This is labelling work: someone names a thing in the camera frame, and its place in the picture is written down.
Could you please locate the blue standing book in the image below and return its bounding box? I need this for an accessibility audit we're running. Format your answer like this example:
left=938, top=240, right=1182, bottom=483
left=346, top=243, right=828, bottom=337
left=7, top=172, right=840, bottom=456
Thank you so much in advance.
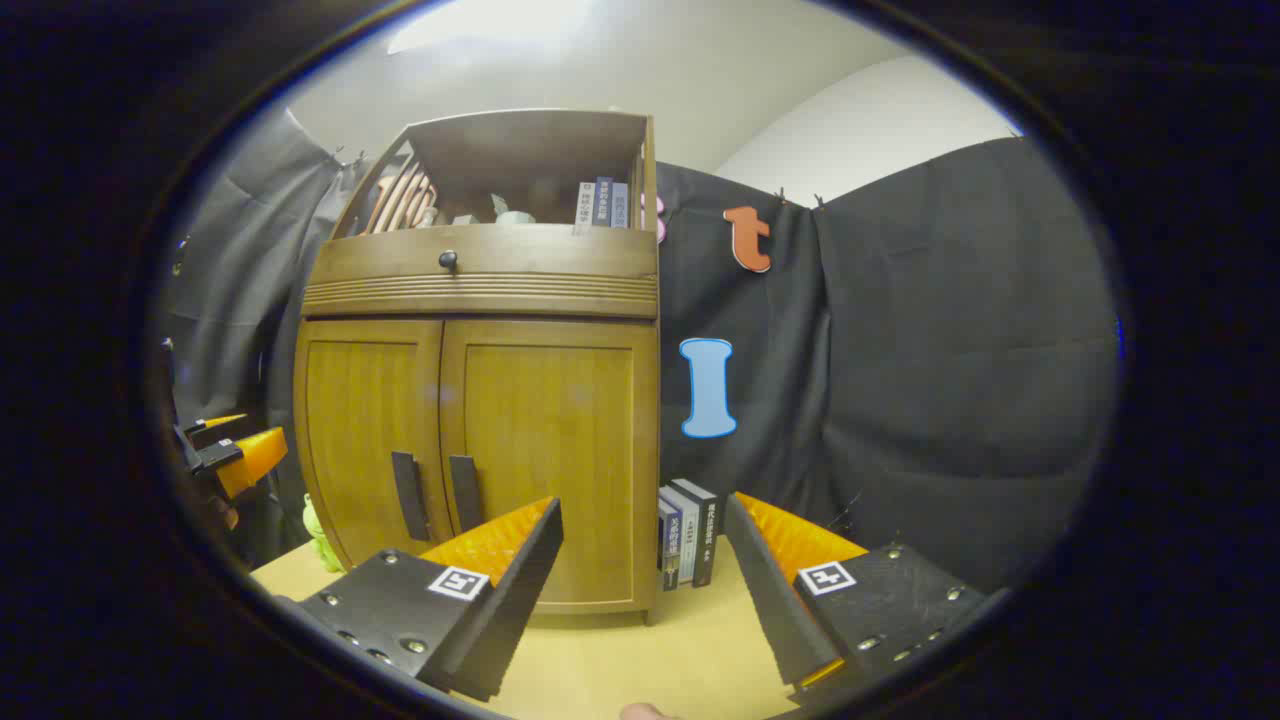
left=657, top=498, right=681, bottom=591

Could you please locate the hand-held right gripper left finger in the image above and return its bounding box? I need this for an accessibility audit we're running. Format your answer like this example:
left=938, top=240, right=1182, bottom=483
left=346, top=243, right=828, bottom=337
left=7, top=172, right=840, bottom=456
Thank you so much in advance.
left=298, top=496, right=564, bottom=703

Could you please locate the green plush toy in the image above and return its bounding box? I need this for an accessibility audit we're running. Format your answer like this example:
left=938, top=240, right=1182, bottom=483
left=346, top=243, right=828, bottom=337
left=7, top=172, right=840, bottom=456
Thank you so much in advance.
left=303, top=493, right=344, bottom=573

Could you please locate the wooden double-door shoe cabinet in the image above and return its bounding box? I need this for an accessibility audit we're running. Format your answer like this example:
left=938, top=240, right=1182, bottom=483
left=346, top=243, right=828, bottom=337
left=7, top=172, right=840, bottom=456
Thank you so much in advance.
left=293, top=108, right=661, bottom=626

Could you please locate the wooden shoe cabinet door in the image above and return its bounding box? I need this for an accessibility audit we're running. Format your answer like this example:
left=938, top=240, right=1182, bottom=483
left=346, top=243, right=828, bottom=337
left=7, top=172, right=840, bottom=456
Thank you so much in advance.
left=440, top=320, right=661, bottom=613
left=295, top=320, right=446, bottom=571

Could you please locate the wooden cabinet drawer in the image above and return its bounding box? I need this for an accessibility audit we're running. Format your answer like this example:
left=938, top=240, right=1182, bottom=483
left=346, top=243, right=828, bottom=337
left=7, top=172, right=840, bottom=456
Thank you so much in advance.
left=303, top=222, right=659, bottom=319

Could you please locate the black door handle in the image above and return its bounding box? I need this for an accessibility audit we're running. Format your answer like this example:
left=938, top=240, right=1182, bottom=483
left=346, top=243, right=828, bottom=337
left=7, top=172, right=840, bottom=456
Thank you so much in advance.
left=391, top=452, right=433, bottom=542
left=449, top=455, right=486, bottom=534

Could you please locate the black backdrop cloth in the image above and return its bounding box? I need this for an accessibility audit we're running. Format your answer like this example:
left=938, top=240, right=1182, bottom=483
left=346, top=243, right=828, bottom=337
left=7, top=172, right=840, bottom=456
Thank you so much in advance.
left=160, top=105, right=1121, bottom=591

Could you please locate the black standing book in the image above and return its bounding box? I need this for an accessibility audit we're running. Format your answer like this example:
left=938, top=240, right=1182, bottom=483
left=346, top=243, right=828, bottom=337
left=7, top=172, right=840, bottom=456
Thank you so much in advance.
left=672, top=479, right=719, bottom=588

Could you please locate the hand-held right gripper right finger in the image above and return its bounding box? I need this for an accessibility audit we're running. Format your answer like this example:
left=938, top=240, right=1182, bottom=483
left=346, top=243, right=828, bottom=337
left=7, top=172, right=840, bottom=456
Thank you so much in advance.
left=724, top=492, right=989, bottom=709

